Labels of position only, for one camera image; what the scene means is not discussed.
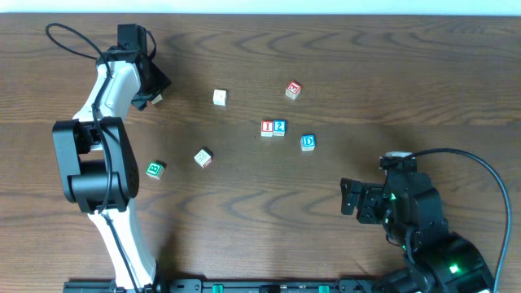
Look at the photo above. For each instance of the red letter A block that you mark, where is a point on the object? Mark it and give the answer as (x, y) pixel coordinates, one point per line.
(157, 99)

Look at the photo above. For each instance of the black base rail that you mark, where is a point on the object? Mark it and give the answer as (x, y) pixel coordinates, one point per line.
(194, 285)

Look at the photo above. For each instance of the blue letter D block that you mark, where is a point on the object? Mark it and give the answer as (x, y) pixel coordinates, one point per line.
(308, 142)

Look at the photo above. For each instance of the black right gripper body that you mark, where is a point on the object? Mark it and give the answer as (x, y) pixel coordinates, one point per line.
(365, 202)

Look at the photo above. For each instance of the plain white wooden block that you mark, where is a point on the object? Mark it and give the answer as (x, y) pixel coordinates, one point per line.
(219, 97)

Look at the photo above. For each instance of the blue number 2 block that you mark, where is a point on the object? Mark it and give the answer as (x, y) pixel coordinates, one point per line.
(280, 128)

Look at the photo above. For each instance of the red letter I block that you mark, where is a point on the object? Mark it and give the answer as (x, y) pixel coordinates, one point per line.
(267, 128)

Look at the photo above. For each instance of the red letter block tilted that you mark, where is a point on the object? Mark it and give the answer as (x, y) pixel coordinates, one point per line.
(293, 90)

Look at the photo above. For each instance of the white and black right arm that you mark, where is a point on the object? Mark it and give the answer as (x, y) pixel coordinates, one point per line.
(409, 209)

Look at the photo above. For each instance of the green letter B block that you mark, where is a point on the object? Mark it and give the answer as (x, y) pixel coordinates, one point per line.
(155, 169)

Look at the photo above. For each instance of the white block with red side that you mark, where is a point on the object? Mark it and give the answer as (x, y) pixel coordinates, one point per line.
(204, 157)

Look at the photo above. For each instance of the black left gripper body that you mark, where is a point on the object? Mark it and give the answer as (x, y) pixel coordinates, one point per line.
(154, 85)

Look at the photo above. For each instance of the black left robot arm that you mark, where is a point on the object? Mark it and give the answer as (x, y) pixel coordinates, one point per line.
(97, 166)

